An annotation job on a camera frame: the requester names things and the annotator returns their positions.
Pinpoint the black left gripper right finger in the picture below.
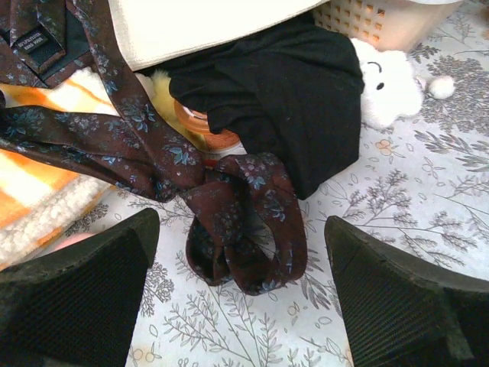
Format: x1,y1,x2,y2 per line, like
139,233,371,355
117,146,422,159
324,216,488,366

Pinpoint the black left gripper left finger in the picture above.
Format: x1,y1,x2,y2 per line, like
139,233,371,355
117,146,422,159
1,209,160,366

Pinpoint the cream canvas tote bag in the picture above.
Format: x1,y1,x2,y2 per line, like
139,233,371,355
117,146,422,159
108,0,323,71

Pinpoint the orange white checked towel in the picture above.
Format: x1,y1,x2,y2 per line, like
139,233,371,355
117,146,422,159
1,67,115,268

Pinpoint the brown patterned handbag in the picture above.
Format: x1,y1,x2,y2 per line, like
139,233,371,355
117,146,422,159
1,1,308,295

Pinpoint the white cloud plush toy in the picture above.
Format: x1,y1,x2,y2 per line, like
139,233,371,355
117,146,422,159
351,38,455,130

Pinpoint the black cloth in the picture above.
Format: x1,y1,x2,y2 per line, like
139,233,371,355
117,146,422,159
161,18,364,200

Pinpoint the beige woven basket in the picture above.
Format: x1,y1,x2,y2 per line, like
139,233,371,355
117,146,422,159
313,0,462,52

